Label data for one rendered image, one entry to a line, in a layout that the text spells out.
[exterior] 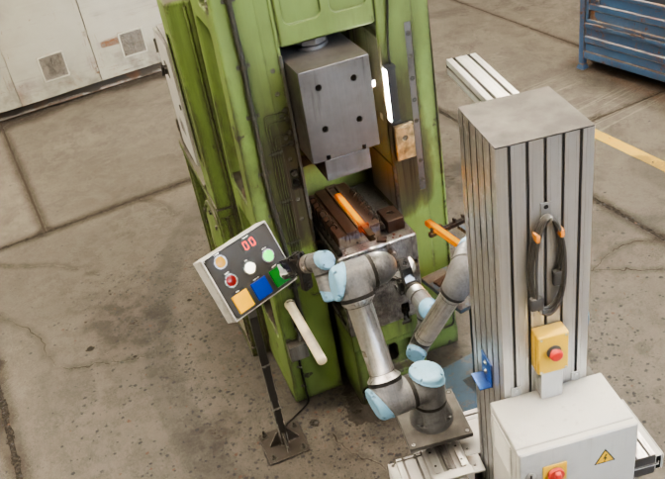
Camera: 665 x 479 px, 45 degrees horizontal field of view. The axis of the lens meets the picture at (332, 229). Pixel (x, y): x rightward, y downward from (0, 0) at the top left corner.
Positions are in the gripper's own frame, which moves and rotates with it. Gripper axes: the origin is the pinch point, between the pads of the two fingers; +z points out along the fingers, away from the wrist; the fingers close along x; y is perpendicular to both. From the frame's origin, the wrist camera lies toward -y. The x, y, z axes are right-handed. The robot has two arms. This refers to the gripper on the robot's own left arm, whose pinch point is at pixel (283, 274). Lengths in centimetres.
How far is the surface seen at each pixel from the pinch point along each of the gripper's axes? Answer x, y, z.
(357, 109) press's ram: -51, 44, -30
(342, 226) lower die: -42.6, 1.0, 8.0
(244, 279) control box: 14.6, 6.8, 3.1
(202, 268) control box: 27.1, 19.5, 5.3
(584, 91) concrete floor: -396, -44, 127
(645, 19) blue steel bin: -422, -13, 69
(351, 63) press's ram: -51, 61, -39
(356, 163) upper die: -47, 24, -16
